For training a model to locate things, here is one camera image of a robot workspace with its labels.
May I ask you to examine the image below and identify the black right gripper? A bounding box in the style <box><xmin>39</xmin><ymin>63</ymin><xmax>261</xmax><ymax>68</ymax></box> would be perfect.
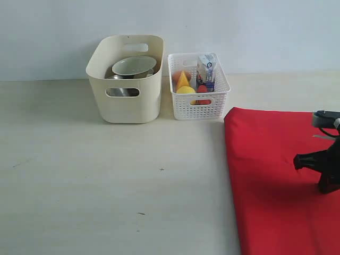
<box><xmin>293</xmin><ymin>136</ymin><xmax>339</xmax><ymax>194</ymax></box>

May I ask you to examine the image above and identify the red table cloth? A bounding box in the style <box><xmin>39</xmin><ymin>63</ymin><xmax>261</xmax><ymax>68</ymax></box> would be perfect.
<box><xmin>224</xmin><ymin>107</ymin><xmax>339</xmax><ymax>254</ymax></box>

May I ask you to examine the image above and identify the orange carrot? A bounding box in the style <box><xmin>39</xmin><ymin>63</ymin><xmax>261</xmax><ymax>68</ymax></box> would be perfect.
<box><xmin>197</xmin><ymin>85</ymin><xmax>208</xmax><ymax>93</ymax></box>

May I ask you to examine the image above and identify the small milk carton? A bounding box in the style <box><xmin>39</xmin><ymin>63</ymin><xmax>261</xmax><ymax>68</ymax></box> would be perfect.
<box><xmin>196</xmin><ymin>54</ymin><xmax>217</xmax><ymax>92</ymax></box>

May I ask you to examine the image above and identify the yellow lemon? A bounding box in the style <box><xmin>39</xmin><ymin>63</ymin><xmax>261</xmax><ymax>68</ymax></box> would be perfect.
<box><xmin>176</xmin><ymin>86</ymin><xmax>196</xmax><ymax>94</ymax></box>

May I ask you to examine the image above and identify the yellow cheese wedge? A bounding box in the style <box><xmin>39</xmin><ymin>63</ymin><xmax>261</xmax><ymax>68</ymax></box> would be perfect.
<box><xmin>176</xmin><ymin>71</ymin><xmax>190</xmax><ymax>90</ymax></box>

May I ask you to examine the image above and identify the brown egg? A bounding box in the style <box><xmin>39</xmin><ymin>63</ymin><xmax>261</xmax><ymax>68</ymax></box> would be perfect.
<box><xmin>172</xmin><ymin>71</ymin><xmax>192</xmax><ymax>83</ymax></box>

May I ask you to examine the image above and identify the pale green ceramic bowl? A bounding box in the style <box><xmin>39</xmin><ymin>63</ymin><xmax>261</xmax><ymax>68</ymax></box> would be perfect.
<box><xmin>112</xmin><ymin>56</ymin><xmax>157</xmax><ymax>79</ymax></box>

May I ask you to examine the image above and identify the stainless steel cup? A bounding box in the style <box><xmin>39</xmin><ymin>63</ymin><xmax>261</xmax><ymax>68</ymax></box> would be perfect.
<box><xmin>106</xmin><ymin>75</ymin><xmax>140</xmax><ymax>97</ymax></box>

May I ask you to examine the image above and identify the white perforated plastic basket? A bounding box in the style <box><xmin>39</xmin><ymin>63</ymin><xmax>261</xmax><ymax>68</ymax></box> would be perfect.
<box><xmin>168</xmin><ymin>53</ymin><xmax>231</xmax><ymax>120</ymax></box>

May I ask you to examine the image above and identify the cream plastic bin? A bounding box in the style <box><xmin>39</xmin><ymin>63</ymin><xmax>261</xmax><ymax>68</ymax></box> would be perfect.
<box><xmin>86</xmin><ymin>35</ymin><xmax>164</xmax><ymax>124</ymax></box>

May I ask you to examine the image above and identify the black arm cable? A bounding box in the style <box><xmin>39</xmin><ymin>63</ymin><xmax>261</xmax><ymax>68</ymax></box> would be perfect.
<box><xmin>318</xmin><ymin>127</ymin><xmax>339</xmax><ymax>138</ymax></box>

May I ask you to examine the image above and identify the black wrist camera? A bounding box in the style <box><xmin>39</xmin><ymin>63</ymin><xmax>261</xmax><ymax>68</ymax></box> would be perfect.
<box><xmin>312</xmin><ymin>110</ymin><xmax>340</xmax><ymax>129</ymax></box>

